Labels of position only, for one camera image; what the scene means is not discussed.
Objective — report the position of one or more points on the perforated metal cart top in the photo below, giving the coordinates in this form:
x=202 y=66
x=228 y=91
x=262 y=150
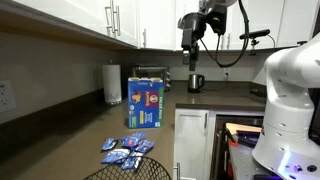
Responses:
x=243 y=163

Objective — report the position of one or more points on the blue and black tool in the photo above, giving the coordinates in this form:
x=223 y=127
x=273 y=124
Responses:
x=248 y=138

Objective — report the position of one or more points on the light wooden board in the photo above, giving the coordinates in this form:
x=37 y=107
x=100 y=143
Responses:
x=243 y=128

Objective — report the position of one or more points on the blue macaroni cardboard box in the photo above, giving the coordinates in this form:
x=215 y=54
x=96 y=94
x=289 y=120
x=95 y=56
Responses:
x=145 y=106

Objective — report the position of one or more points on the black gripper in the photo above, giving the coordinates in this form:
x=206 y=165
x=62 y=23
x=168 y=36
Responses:
x=191 y=38

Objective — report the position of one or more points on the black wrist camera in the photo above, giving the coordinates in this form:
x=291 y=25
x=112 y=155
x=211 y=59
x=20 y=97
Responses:
x=217 y=20

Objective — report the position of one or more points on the steel electric kettle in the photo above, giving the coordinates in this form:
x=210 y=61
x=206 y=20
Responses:
x=194 y=83

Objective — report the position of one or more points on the black camera on stand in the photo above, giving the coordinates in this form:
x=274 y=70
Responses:
x=255 y=34

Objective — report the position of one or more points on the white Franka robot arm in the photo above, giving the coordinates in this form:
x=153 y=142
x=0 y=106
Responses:
x=286 y=110

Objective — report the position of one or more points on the dark object on counter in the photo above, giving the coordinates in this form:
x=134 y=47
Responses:
x=258 y=92

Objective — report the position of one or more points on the small white wall outlet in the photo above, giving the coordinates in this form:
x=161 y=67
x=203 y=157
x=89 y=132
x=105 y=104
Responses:
x=227 y=72

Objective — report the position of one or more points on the white lower cabinet door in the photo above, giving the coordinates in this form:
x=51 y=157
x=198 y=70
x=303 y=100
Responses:
x=190 y=146

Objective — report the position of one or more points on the white paper towel roll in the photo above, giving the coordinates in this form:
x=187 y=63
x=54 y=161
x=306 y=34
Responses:
x=112 y=83

